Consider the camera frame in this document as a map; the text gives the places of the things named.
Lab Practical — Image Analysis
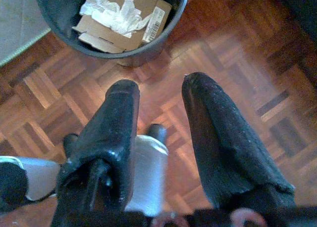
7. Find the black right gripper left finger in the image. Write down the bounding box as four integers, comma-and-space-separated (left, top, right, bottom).
53, 79, 141, 227

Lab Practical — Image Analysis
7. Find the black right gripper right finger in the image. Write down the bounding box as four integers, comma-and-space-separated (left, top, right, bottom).
181, 72, 297, 210

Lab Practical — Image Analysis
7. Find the brown flattened cardboard box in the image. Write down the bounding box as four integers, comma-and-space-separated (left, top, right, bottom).
71, 14, 149, 54

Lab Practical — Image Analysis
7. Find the white crumpled paper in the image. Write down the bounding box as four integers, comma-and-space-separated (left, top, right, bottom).
79, 0, 152, 39

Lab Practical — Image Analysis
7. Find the cardboard flap with barcode label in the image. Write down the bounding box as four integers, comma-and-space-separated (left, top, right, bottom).
141, 0, 173, 45

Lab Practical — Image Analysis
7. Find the black round trash bin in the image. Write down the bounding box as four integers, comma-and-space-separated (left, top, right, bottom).
32, 0, 191, 60

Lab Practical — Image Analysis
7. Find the white quilted mattress green trim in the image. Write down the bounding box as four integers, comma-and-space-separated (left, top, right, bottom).
0, 0, 52, 67

